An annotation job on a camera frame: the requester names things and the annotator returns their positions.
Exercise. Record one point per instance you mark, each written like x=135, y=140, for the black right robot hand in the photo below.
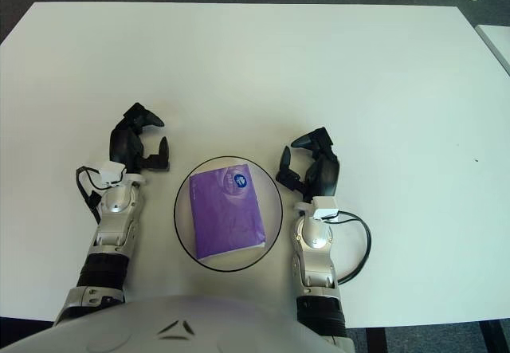
x=326, y=173

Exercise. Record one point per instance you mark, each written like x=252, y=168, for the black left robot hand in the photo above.
x=125, y=146

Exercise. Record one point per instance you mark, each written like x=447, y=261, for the purple tissue paper pack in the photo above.
x=227, y=213

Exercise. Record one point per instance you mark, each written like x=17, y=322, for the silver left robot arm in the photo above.
x=115, y=217

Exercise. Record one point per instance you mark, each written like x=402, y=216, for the white plate with black rim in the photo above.
x=183, y=217

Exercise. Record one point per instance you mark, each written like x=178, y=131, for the black table leg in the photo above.
x=496, y=339
x=376, y=341

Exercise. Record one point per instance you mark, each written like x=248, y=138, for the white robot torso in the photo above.
x=119, y=329

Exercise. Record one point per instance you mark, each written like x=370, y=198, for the white side table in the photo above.
x=498, y=42

